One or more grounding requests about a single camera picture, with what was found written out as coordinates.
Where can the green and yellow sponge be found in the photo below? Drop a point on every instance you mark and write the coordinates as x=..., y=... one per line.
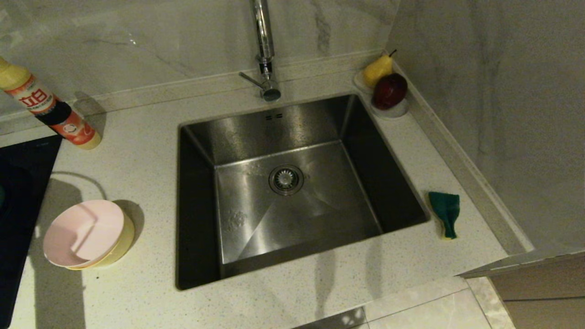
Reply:
x=445, y=210

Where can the orange dish soap bottle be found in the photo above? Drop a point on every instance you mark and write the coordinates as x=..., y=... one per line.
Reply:
x=45, y=105

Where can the pink plastic bowl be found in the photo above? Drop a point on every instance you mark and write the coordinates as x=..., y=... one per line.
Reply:
x=82, y=233

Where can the yellow pear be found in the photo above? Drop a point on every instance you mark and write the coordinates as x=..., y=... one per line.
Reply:
x=378, y=71

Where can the round metal sink drain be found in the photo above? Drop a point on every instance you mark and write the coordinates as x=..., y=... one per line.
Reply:
x=286, y=179

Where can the yellow plastic bowl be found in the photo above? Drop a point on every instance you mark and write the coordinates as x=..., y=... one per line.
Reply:
x=121, y=246

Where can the small white dish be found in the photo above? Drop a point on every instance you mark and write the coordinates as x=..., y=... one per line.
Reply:
x=393, y=112

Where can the stainless steel sink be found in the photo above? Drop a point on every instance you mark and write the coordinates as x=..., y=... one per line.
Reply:
x=320, y=214

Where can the black induction cooktop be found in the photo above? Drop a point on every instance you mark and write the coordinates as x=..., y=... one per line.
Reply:
x=18, y=205

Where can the chrome faucet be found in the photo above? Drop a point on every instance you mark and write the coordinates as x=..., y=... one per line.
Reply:
x=264, y=45

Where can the dark red apple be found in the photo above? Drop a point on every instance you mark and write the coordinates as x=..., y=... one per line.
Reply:
x=390, y=90

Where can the blue plastic bowl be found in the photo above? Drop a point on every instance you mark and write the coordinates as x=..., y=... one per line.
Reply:
x=2, y=196

